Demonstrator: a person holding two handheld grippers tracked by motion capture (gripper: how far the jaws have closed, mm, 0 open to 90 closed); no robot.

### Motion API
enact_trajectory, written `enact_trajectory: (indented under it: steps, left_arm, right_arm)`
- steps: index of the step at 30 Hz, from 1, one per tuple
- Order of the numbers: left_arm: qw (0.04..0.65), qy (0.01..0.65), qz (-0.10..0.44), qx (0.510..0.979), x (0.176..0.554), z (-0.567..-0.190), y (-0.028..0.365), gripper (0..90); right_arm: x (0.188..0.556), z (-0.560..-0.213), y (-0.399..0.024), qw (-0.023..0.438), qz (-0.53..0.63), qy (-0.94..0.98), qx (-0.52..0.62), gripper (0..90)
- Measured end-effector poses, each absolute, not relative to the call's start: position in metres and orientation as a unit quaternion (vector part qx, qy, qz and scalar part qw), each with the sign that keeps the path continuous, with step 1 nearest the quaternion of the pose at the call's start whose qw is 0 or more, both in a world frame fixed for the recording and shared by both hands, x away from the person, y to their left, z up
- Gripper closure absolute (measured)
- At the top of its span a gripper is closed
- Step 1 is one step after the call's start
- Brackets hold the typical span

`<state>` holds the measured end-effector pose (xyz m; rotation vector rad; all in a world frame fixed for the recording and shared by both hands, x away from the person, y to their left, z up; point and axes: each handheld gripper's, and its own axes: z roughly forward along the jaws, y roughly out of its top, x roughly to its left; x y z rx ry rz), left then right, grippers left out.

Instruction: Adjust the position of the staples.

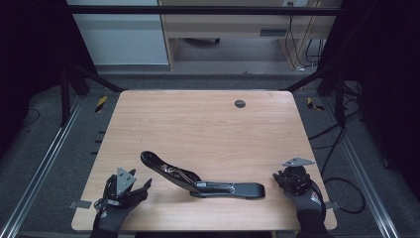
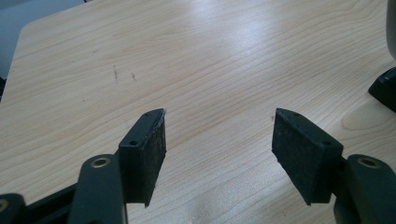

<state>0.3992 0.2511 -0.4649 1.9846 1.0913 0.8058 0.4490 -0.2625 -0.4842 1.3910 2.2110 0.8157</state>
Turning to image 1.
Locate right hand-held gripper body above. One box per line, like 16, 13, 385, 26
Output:
276, 156, 319, 196

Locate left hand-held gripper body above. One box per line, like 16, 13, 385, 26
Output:
100, 167, 149, 210

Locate black stapler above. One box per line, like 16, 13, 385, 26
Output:
140, 150, 266, 201

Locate person's right hand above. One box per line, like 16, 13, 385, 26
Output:
282, 179, 327, 216

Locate white cabinet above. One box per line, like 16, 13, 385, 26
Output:
65, 0, 170, 66

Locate black object under desk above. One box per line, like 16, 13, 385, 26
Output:
182, 37, 222, 47

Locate light wooden desk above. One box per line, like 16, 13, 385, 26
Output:
157, 0, 345, 71

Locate black floor cables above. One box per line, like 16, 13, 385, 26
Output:
308, 80, 365, 167

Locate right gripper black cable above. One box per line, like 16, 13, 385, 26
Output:
308, 177, 367, 215

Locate aluminium floor rail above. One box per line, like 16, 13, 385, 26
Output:
0, 94, 85, 238
321, 98, 401, 238

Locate black metal frame stand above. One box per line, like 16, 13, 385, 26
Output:
279, 64, 348, 127
58, 63, 129, 127

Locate thin black floor cable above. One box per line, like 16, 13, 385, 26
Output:
21, 107, 42, 129

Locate hanging desk cables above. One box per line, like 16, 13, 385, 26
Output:
284, 1, 327, 72

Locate black horizontal frame bar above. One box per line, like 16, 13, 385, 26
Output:
66, 4, 343, 17

